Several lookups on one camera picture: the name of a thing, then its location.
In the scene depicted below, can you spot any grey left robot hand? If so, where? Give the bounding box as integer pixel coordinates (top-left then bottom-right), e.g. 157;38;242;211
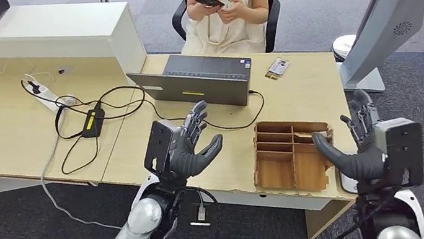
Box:
160;98;229;182

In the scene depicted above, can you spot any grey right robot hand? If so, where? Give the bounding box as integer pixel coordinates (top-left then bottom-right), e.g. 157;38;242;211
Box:
306;87;391;188

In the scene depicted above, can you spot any person's right hand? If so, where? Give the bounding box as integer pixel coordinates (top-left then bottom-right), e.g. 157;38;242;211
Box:
186;0;219;21

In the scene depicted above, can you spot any person's left hand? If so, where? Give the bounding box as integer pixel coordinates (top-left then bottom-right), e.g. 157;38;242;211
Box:
216;0;249;25

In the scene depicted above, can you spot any black phone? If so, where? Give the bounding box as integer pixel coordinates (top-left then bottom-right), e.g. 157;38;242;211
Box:
194;0;226;11

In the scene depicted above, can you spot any white ID card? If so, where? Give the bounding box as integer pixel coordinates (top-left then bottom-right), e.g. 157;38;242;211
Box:
268;57;292;78

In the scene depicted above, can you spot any gold room key card stack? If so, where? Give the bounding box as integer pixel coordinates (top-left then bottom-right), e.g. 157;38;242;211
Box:
262;56;293;82

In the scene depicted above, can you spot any black office chair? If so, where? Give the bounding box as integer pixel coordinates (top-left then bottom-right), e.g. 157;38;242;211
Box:
169;0;288;66

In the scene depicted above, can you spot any white paper slip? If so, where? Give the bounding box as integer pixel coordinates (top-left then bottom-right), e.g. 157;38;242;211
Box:
293;129;321;144

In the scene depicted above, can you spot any wooden desk leg panel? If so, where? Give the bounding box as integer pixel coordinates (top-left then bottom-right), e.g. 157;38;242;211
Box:
303;196;360;239

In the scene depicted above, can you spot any grey laptop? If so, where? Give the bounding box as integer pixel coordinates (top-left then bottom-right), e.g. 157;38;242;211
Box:
125;43;259;122

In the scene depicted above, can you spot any wooden divided organizer box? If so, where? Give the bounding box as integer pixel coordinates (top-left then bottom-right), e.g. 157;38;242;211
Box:
245;111;342;201

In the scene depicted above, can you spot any black power adapter yellow label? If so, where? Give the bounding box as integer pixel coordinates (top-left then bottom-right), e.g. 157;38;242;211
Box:
77;105;109;139

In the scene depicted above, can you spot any white round base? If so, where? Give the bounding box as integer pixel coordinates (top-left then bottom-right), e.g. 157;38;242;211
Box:
331;33;360;64

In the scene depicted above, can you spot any white counter shelf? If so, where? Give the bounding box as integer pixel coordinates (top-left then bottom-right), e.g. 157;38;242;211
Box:
0;0;151;99

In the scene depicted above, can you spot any white power strip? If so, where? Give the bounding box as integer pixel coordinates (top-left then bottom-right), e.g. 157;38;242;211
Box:
21;67;78;117

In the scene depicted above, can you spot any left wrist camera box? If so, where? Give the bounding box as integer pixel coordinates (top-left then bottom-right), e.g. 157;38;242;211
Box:
138;118;180;178

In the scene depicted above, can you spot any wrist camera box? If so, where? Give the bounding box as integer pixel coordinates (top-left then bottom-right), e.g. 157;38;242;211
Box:
138;118;180;178
374;115;424;191

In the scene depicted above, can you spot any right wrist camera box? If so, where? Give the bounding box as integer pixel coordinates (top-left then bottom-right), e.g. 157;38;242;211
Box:
374;115;424;191

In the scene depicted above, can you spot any white cable connector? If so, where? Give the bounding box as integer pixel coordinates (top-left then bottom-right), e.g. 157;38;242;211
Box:
187;202;212;229

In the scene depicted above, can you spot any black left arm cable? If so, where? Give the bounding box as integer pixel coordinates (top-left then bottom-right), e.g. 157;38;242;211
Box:
172;182;226;239

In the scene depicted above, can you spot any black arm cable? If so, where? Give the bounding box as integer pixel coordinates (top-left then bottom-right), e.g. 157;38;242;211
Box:
172;182;226;239
319;195;381;239

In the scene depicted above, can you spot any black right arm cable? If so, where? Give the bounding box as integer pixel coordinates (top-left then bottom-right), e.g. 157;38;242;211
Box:
319;195;381;239

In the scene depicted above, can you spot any black power cable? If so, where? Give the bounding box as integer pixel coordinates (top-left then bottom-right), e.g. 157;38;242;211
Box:
19;46;273;180

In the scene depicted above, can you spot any thick white cable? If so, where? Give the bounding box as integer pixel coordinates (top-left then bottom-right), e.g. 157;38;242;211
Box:
30;105;122;239

